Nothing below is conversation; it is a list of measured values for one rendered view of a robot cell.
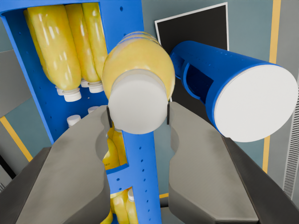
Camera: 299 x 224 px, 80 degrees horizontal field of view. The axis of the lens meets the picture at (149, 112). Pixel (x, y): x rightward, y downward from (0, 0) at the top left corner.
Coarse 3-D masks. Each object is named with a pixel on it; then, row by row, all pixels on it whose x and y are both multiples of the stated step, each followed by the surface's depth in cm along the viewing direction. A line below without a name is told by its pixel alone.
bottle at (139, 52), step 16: (144, 32) 25; (128, 48) 14; (144, 48) 14; (160, 48) 16; (112, 64) 14; (128, 64) 13; (144, 64) 13; (160, 64) 14; (112, 80) 14; (160, 80) 13
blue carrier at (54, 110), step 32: (0, 0) 27; (32, 0) 26; (64, 0) 26; (96, 0) 28; (128, 0) 32; (128, 32) 33; (32, 64) 44; (32, 96) 43; (96, 96) 61; (64, 128) 55; (128, 160) 42
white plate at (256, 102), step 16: (240, 80) 55; (256, 80) 55; (272, 80) 55; (288, 80) 56; (224, 96) 57; (240, 96) 57; (256, 96) 57; (272, 96) 58; (288, 96) 58; (224, 112) 59; (240, 112) 59; (256, 112) 60; (272, 112) 60; (288, 112) 61; (224, 128) 62; (240, 128) 62; (256, 128) 63; (272, 128) 63
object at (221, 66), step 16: (176, 48) 126; (192, 48) 102; (208, 48) 89; (176, 64) 138; (192, 64) 86; (208, 64) 72; (224, 64) 64; (240, 64) 58; (256, 64) 54; (272, 64) 55; (192, 80) 135; (208, 80) 122; (224, 80) 57; (208, 96) 63; (208, 112) 64
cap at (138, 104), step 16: (128, 80) 11; (144, 80) 11; (112, 96) 11; (128, 96) 11; (144, 96) 11; (160, 96) 11; (112, 112) 11; (128, 112) 12; (144, 112) 12; (160, 112) 12; (128, 128) 12; (144, 128) 12
